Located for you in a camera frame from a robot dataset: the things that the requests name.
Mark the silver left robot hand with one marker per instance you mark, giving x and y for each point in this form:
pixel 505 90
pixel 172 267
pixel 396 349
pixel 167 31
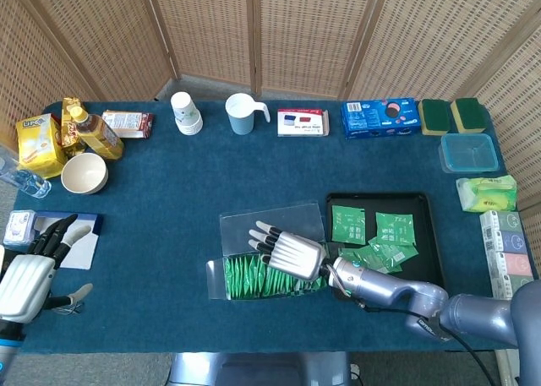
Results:
pixel 21 280

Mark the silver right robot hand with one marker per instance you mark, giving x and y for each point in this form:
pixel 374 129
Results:
pixel 296 255

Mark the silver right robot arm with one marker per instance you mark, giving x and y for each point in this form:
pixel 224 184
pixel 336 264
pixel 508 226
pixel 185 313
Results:
pixel 380 280

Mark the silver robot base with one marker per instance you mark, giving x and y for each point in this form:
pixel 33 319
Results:
pixel 198 369

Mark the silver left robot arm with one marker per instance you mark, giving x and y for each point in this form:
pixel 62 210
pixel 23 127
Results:
pixel 7 346

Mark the clear plastic box with packets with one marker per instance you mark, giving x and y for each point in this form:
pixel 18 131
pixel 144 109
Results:
pixel 236 234

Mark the open blue white box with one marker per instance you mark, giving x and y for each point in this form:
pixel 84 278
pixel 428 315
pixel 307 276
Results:
pixel 80 251

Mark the black plastic tray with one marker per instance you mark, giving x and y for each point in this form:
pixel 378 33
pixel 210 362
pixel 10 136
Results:
pixel 427 242

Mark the white box red blue print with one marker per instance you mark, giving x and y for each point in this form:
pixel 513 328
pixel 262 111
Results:
pixel 302 122

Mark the yellow snack box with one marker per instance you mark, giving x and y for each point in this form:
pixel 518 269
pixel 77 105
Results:
pixel 40 145

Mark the blue cookie box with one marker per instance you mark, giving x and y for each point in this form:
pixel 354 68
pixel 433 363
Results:
pixel 380 120

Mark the yellow drink bottle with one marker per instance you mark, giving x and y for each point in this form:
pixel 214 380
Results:
pixel 101 137

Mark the small white blue tin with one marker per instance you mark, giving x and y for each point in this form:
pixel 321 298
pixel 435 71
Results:
pixel 19 227

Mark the clear water bottle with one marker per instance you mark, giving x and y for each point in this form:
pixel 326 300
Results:
pixel 29 183

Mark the beige bowl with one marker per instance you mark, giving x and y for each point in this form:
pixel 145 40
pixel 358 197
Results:
pixel 84 175

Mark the blue carpet table cloth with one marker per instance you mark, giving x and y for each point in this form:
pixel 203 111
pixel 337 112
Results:
pixel 169 170

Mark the yellow snack packet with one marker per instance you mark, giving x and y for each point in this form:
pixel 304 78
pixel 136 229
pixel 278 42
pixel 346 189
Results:
pixel 69 128

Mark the stack of white paper cups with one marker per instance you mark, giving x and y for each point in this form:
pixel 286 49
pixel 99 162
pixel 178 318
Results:
pixel 186 111

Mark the brown white biscuit pack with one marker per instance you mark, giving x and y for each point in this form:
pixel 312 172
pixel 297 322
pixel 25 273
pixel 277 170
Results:
pixel 127 124

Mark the green yellow sponge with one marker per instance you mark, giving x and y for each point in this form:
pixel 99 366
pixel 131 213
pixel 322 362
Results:
pixel 435 115
pixel 469 113

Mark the green wet wipes pack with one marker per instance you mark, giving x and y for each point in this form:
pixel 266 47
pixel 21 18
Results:
pixel 486 194

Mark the clear container blue lid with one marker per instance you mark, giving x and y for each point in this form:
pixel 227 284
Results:
pixel 469 153

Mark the pastel tissue multipack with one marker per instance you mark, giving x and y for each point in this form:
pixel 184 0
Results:
pixel 507 242

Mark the woven rattan screen panel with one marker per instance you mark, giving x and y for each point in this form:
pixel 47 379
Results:
pixel 211 27
pixel 25 65
pixel 431 31
pixel 105 31
pixel 520 120
pixel 313 31

